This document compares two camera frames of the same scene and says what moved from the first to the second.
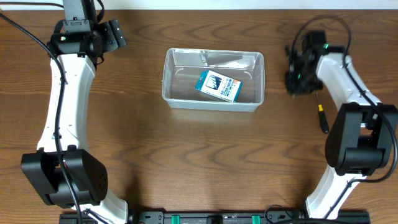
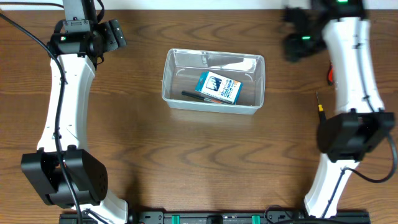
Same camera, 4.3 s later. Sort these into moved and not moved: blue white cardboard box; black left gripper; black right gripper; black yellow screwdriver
Moved: black right gripper
Not moved: black yellow screwdriver; black left gripper; blue white cardboard box
